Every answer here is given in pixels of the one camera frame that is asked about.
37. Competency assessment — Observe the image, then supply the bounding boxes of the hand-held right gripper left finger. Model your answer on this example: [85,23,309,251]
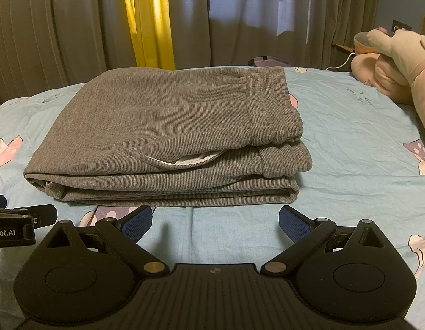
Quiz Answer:
[44,205,168,277]

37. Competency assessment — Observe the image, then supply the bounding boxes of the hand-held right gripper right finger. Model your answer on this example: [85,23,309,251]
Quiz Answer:
[261,205,385,276]

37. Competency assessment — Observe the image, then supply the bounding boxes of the grey pants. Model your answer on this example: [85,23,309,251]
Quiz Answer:
[23,66,313,207]

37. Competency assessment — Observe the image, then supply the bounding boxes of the light blue printed bed sheet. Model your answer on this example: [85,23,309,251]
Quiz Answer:
[0,65,425,324]

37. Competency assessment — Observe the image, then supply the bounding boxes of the pink plush toy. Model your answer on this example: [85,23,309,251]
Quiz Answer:
[366,28,425,138]
[350,27,416,106]

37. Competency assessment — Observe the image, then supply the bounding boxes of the grey curtain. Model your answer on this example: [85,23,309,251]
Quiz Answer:
[164,0,402,72]
[0,0,137,111]

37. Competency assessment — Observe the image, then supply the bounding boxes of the wooden nightstand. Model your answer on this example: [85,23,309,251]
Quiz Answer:
[333,43,358,56]

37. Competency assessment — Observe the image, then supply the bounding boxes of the yellow curtain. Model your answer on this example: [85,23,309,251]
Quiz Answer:
[122,0,176,71]

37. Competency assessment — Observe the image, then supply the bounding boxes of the white cable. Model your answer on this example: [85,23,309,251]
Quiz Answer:
[323,52,357,73]

